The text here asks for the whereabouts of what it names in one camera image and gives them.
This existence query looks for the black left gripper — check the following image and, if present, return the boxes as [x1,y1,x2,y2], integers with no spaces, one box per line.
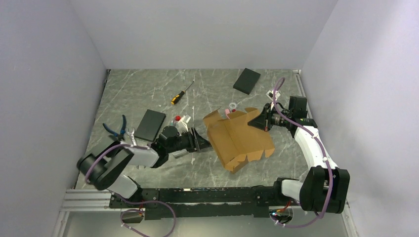
[167,127,213,154]

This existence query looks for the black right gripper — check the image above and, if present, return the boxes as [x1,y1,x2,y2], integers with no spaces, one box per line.
[248,103,292,132]

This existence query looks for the brown cardboard box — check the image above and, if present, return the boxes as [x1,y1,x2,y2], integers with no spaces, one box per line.
[203,107,275,174]

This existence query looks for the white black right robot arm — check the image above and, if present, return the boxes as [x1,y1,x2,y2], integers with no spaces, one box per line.
[248,96,350,214]

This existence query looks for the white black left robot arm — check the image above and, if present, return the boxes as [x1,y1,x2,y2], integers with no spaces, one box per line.
[76,126,211,207]

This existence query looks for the black box far right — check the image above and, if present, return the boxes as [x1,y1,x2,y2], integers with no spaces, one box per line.
[233,68,261,95]

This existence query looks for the black box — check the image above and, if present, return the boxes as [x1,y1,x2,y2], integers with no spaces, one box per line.
[233,68,261,95]
[134,109,166,142]

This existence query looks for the black box near left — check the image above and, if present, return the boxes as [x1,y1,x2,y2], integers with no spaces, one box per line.
[134,109,166,142]

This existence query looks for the white plastic case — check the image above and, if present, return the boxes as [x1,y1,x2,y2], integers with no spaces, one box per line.
[171,149,189,158]

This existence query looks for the pink tube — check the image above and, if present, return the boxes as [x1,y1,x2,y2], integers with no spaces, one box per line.
[224,109,230,118]

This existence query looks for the yellow black screwdriver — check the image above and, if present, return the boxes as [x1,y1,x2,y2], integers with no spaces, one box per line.
[170,80,195,105]

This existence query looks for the silver wrench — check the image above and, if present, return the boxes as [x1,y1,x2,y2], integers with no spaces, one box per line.
[126,128,145,169]

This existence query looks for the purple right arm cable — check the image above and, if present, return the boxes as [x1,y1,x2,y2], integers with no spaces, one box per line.
[270,77,335,229]

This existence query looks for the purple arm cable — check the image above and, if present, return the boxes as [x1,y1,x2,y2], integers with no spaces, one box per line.
[84,144,177,237]
[270,77,335,229]

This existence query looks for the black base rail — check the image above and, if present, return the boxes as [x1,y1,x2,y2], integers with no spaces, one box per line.
[109,185,297,220]

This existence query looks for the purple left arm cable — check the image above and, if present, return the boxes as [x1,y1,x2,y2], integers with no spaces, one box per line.
[84,144,177,237]

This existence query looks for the blue handled pliers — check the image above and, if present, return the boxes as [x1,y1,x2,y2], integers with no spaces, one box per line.
[102,114,127,142]

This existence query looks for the aluminium frame rail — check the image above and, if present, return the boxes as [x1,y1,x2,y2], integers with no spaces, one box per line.
[52,189,111,237]

